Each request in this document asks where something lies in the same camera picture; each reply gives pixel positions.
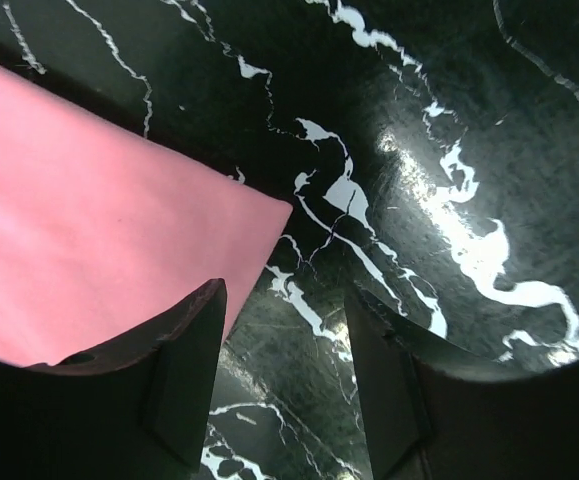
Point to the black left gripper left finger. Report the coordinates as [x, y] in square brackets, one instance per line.
[133, 407]

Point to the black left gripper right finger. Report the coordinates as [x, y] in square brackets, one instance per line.
[432, 410]

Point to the pink t-shirt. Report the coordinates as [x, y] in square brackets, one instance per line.
[102, 230]

